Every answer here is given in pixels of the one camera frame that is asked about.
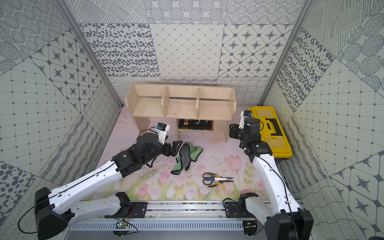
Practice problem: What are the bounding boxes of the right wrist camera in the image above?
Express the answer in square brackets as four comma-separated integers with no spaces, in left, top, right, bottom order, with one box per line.
[239,110,253,129]

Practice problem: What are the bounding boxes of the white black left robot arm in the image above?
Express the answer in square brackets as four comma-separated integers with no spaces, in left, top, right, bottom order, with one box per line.
[34,132,183,240]

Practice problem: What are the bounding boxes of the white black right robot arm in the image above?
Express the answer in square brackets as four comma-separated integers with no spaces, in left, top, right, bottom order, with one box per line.
[230,115,314,240]

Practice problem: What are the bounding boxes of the yellow and black toolbox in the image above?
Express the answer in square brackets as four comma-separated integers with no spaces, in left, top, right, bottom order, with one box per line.
[249,107,293,159]

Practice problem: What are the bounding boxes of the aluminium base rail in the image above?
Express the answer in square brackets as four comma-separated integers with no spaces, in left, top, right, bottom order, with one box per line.
[65,200,264,237]

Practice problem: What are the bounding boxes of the black gold patterned book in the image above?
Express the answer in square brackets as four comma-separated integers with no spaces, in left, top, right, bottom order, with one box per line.
[178,119,214,132]

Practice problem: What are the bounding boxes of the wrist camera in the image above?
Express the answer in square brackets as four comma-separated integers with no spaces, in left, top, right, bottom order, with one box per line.
[156,123,170,145]
[239,110,253,129]

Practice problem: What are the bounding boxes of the blue yellow handled scissors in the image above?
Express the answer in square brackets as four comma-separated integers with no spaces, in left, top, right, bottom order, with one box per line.
[203,173,234,188]

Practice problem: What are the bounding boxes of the right black circuit board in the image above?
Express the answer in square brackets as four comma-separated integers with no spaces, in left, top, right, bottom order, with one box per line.
[243,221,258,236]

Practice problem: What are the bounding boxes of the left green circuit board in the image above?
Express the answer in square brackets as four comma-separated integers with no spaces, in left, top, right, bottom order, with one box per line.
[115,221,128,230]

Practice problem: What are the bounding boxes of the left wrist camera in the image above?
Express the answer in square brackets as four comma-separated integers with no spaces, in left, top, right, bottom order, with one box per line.
[156,123,170,145]

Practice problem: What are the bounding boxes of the green grey microfibre cloth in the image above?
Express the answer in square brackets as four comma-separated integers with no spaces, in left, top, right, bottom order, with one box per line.
[171,143,203,175]

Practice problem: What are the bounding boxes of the light wooden bookshelf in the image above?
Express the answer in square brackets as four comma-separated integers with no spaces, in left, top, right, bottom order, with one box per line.
[125,84,237,141]

